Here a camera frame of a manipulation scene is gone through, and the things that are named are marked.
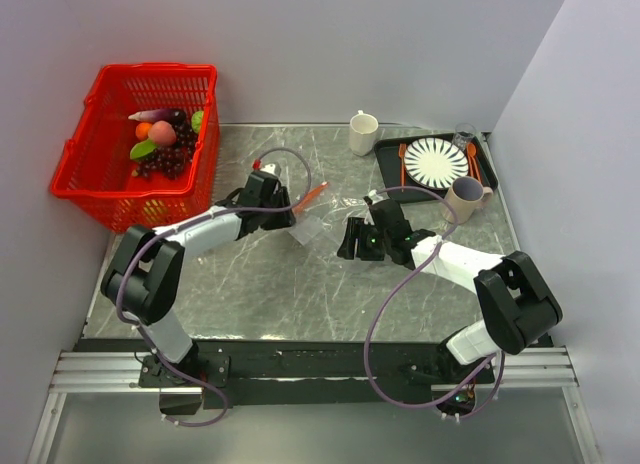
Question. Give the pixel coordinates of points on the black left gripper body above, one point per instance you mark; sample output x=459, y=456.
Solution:
x=266, y=215

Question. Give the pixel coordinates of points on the orange plastic spoon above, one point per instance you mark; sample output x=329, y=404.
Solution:
x=472, y=160

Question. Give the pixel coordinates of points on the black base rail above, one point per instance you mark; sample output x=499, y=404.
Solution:
x=220, y=375

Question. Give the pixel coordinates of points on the blue striped white plate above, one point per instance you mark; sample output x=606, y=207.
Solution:
x=435, y=163

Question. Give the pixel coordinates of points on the beige mug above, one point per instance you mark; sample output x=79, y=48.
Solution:
x=463, y=198

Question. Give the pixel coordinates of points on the green round fruit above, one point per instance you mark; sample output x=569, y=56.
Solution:
x=196, y=121

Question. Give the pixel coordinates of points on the clear drinking glass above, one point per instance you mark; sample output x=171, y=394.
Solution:
x=464, y=133

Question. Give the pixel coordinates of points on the purple eggplant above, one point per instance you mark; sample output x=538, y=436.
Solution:
x=169, y=115

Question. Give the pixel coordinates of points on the pink peach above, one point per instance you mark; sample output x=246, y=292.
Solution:
x=162, y=134

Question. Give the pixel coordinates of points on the dark red grape bunch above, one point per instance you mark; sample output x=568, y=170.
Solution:
x=170, y=162

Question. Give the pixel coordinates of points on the dark green tray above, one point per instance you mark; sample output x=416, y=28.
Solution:
x=386, y=152

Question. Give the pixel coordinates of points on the red plastic basket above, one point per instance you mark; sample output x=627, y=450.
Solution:
x=95, y=171

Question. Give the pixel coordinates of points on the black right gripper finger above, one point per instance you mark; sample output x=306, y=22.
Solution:
x=369, y=245
x=349, y=246

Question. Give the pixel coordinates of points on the orange plastic fork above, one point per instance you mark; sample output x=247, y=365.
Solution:
x=401, y=155

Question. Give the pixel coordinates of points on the clear zip top bag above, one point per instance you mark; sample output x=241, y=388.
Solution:
x=310, y=226

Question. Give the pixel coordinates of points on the orange tangerine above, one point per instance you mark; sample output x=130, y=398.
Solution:
x=142, y=131

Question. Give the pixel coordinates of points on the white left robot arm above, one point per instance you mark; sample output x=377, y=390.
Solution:
x=148, y=262

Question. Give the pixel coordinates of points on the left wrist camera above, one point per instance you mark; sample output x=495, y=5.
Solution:
x=271, y=169

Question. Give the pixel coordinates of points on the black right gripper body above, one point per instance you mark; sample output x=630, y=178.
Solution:
x=388, y=241

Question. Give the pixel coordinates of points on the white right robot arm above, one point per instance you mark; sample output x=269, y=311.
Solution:
x=517, y=305

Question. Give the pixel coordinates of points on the green mango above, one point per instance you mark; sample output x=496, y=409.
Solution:
x=142, y=149

